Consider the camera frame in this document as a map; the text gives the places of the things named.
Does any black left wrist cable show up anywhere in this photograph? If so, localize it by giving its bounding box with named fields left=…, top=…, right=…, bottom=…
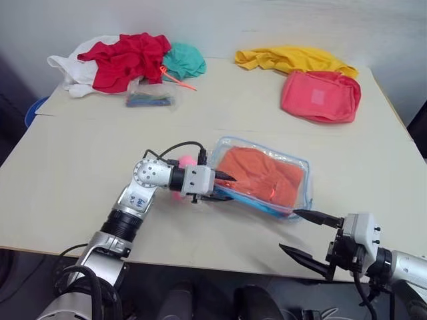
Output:
left=143, top=141, right=208, bottom=166

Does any orange cable tie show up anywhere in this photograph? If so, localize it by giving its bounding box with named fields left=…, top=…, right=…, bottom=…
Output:
left=159, top=65, right=198, bottom=92

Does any orange cloth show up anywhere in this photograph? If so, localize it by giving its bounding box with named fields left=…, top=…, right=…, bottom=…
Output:
left=216, top=147, right=306, bottom=214

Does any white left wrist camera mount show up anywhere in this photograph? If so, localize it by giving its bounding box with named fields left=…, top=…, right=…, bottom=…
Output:
left=181, top=164, right=217, bottom=198

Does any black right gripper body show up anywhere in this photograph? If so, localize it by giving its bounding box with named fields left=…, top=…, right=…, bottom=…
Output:
left=324, top=217, right=368, bottom=281

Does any thick black body cable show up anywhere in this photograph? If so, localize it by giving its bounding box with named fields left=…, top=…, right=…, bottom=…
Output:
left=53, top=243, right=124, bottom=320

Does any coral pink fabric pouch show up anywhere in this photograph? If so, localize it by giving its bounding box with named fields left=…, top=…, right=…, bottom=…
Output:
left=280, top=70, right=362, bottom=125

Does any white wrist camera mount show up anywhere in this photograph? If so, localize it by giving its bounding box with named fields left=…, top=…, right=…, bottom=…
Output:
left=342, top=212, right=384, bottom=267
left=181, top=164, right=217, bottom=198

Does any blue round object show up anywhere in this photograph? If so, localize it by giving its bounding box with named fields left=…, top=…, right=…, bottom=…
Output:
left=24, top=96, right=51, bottom=128

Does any yellow cloth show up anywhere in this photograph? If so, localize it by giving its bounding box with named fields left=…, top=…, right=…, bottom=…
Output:
left=234, top=45, right=359, bottom=79

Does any white cloth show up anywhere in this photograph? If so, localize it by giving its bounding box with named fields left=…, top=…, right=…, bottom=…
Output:
left=47, top=34, right=121, bottom=99

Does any dark furniture beside table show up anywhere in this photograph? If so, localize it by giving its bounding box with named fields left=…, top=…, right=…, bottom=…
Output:
left=0, top=49, right=40, bottom=164

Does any clear blue-trimmed plastic pouch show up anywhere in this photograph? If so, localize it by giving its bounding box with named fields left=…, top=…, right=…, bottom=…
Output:
left=209, top=135, right=315, bottom=225

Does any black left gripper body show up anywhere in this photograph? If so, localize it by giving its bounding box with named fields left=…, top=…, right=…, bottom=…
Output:
left=189, top=190, right=220, bottom=205

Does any dark rounded shape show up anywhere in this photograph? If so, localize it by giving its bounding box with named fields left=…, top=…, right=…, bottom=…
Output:
left=155, top=289, right=195, bottom=320

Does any clear bag of coloured ties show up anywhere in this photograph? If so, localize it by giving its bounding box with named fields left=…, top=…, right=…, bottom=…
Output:
left=125, top=79, right=185, bottom=113

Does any red cloth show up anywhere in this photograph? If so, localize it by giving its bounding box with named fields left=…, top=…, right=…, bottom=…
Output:
left=77, top=32, right=173, bottom=95

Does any dark object beside table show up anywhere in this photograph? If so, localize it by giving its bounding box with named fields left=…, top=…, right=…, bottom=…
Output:
left=406, top=99, right=427, bottom=143

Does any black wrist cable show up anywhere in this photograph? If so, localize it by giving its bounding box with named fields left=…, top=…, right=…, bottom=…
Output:
left=143, top=141, right=208, bottom=166
left=352, top=270, right=395, bottom=320

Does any pink fluffy ball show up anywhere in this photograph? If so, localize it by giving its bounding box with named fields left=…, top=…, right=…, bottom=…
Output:
left=170, top=154, right=197, bottom=202

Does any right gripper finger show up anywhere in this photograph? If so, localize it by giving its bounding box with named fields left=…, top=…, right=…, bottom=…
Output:
left=293, top=209, right=344, bottom=230
left=278, top=243, right=335, bottom=281

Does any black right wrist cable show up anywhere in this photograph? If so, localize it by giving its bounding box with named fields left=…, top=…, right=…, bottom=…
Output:
left=352, top=270, right=395, bottom=320

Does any teal cloth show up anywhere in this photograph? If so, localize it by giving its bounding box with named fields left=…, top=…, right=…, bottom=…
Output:
left=161, top=41, right=207, bottom=81

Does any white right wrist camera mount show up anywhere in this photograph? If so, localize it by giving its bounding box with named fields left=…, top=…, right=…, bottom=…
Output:
left=342, top=212, right=384, bottom=267

